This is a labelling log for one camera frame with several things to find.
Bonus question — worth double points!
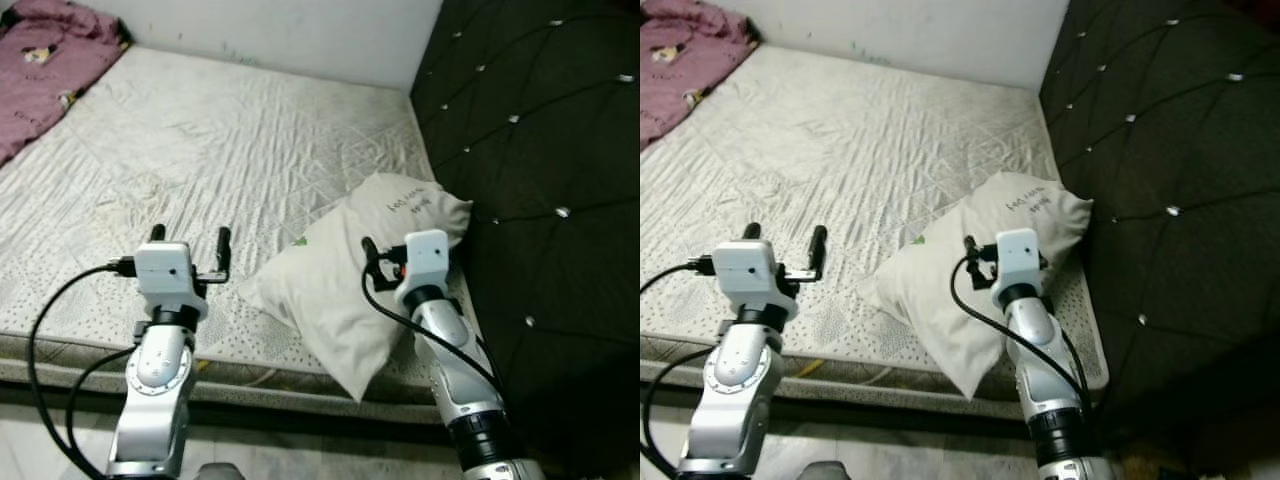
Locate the dark bed base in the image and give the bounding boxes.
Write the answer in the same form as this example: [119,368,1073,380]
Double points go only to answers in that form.
[0,383,471,453]
[640,385,1041,451]

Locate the dark tufted headboard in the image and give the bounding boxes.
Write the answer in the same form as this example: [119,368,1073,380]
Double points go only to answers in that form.
[1038,0,1280,473]
[408,0,640,473]

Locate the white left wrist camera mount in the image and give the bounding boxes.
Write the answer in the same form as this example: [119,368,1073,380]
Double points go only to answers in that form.
[713,238,791,316]
[133,241,209,321]

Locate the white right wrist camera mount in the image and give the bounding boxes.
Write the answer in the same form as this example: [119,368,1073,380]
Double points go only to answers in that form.
[990,228,1046,301]
[395,229,451,306]

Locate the grey quilted mattress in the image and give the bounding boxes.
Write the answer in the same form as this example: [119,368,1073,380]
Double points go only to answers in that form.
[640,45,1111,416]
[0,45,481,406]

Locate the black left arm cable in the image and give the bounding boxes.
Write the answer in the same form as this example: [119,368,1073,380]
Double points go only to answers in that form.
[28,257,136,480]
[640,254,716,480]

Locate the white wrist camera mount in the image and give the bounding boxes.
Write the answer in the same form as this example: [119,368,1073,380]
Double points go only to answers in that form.
[990,228,1046,301]
[395,229,451,306]
[133,241,209,321]
[713,238,791,316]

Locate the white pillow with lettering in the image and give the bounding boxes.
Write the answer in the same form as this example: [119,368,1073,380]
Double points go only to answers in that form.
[237,172,474,403]
[857,170,1094,401]

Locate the pink cartoon print blanket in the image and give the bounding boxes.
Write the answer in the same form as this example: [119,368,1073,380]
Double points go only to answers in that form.
[0,0,131,166]
[640,0,761,151]

